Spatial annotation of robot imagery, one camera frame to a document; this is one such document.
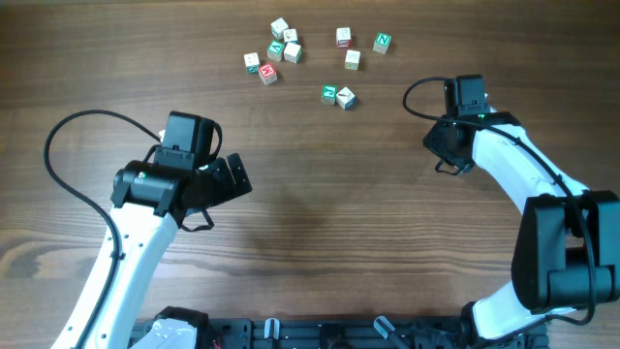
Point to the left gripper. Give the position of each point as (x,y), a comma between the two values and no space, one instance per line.
(232,175)

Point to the teal sided wooden block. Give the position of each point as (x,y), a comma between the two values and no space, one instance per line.
(278,27)

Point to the green sided left block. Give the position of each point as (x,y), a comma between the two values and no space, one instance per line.
(252,62)

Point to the green letter A block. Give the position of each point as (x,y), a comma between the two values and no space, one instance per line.
(275,50)

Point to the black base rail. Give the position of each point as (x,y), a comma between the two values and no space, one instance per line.
(421,333)

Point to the small picture wooden block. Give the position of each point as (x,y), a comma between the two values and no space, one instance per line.
(290,36)

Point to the yellow sided wooden block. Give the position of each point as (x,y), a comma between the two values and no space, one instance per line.
(352,59)

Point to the red letter M block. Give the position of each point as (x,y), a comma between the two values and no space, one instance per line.
(268,74)

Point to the red sided top block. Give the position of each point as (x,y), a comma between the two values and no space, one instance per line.
(343,37)

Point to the plain top wooden block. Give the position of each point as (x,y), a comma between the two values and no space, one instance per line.
(292,52)

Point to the hammer picture wooden block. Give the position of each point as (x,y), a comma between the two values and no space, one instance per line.
(346,98)

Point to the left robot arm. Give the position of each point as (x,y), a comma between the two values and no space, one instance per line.
(142,223)

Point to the green letter N block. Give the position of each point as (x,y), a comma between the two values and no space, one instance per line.
(382,43)

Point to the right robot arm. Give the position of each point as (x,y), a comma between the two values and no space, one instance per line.
(565,261)

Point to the green letter J block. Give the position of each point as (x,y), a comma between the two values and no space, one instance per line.
(329,93)

